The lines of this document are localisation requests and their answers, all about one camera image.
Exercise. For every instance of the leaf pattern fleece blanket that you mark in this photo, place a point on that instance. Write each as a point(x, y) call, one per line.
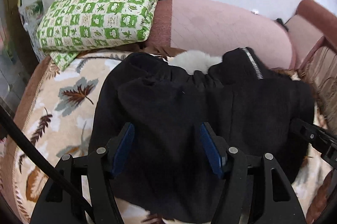
point(56, 114)

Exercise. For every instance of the floral plastic bag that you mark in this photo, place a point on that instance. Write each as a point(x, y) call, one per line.
point(31, 13)

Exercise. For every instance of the green white patterned folded quilt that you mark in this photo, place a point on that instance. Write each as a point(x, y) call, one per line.
point(69, 27)

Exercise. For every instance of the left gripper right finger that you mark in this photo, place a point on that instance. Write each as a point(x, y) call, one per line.
point(255, 190)

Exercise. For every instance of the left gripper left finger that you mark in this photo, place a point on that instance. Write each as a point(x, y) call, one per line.
point(92, 199)

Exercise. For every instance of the small black device on pillow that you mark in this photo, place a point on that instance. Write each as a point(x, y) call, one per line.
point(280, 22)

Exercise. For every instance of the striped floral brown cushion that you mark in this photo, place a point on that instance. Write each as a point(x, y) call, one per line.
point(320, 72)

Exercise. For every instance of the black coat with fur collar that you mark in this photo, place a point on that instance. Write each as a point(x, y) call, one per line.
point(167, 171)

